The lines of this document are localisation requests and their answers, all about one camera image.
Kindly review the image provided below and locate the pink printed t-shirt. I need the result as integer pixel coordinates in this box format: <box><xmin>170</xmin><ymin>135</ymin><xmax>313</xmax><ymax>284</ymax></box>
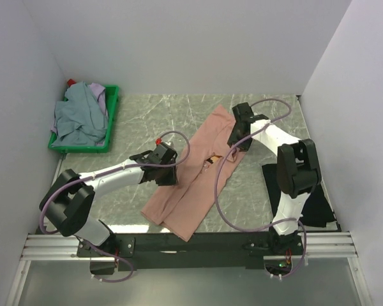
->
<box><xmin>141</xmin><ymin>105</ymin><xmax>235</xmax><ymax>242</ymax></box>

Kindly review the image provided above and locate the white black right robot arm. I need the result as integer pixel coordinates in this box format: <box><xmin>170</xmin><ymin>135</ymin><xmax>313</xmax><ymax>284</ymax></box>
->
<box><xmin>227</xmin><ymin>103</ymin><xmax>322</xmax><ymax>254</ymax></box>

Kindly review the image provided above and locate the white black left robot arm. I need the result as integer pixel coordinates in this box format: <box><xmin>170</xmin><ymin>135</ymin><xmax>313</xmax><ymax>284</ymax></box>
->
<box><xmin>39</xmin><ymin>142</ymin><xmax>177</xmax><ymax>256</ymax></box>

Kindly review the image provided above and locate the green plastic bin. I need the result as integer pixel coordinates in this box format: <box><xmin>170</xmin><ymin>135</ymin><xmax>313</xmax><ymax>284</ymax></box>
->
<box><xmin>48</xmin><ymin>82</ymin><xmax>119</xmax><ymax>153</ymax></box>

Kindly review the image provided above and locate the grey-blue t-shirt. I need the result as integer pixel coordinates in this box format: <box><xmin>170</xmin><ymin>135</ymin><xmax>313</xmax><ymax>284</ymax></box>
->
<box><xmin>53</xmin><ymin>82</ymin><xmax>109</xmax><ymax>147</ymax></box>

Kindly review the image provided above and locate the black base beam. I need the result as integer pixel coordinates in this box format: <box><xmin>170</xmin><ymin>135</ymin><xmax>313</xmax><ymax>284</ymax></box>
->
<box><xmin>75</xmin><ymin>222</ymin><xmax>306</xmax><ymax>275</ymax></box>

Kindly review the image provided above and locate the red garment in bin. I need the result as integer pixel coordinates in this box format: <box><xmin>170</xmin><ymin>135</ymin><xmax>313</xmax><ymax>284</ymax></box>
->
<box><xmin>67</xmin><ymin>79</ymin><xmax>76</xmax><ymax>87</ymax></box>

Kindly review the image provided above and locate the black folded t-shirt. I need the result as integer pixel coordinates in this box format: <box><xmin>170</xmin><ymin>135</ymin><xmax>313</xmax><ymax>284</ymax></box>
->
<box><xmin>262</xmin><ymin>164</ymin><xmax>336</xmax><ymax>228</ymax></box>

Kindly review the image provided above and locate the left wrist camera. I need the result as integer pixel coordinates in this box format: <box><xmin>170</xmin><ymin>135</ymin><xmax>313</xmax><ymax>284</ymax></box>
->
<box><xmin>155</xmin><ymin>138</ymin><xmax>172</xmax><ymax>148</ymax></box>

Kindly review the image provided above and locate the aluminium frame rail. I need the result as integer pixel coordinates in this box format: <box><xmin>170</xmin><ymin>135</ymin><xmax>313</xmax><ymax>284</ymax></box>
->
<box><xmin>21</xmin><ymin>224</ymin><xmax>357</xmax><ymax>261</ymax></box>

